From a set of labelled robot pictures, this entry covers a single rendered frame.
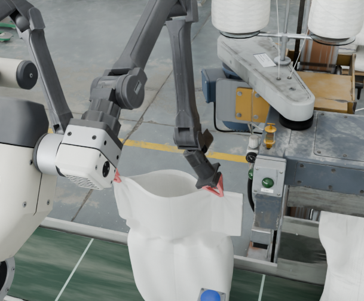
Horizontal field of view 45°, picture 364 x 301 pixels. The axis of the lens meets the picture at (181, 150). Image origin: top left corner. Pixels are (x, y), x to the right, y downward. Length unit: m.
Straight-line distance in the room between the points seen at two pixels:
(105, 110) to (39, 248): 1.42
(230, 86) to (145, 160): 1.86
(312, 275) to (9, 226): 1.38
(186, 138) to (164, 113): 2.45
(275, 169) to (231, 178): 2.00
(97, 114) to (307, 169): 0.53
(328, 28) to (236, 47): 0.34
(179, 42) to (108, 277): 1.19
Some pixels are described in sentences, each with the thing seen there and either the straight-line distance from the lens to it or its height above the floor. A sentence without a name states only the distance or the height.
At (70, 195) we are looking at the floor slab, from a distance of 3.10.
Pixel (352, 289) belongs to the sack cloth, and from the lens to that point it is 1.60.
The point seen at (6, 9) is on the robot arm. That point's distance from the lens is 1.50.
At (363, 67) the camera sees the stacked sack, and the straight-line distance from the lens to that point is 4.18.
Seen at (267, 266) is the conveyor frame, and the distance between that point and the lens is 2.05.
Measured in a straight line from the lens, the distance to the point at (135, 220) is 1.67.
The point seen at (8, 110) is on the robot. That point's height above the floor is 1.55.
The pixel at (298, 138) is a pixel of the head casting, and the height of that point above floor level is 1.34.
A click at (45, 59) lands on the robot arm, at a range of 1.51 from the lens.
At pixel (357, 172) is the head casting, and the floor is 1.31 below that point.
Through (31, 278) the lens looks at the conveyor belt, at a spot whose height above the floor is 0.38.
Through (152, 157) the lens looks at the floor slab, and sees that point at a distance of 3.28.
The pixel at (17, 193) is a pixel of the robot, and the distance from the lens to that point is 0.98.
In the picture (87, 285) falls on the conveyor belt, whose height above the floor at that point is 0.38.
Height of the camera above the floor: 2.02
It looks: 37 degrees down
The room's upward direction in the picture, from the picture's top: 4 degrees counter-clockwise
